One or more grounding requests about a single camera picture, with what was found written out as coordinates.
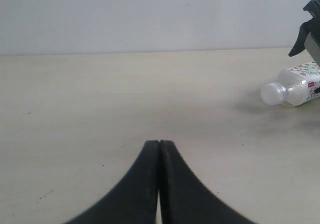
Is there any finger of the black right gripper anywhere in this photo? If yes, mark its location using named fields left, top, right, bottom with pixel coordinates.
left=288, top=0, right=320, bottom=61

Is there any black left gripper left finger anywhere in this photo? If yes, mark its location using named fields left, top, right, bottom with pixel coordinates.
left=68, top=140, right=160, bottom=224

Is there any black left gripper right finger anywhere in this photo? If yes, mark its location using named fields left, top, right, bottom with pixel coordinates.
left=159, top=140, right=252, bottom=223

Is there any clear bottle floral orange label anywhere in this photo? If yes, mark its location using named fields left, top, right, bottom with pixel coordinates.
left=260, top=61, right=320, bottom=107

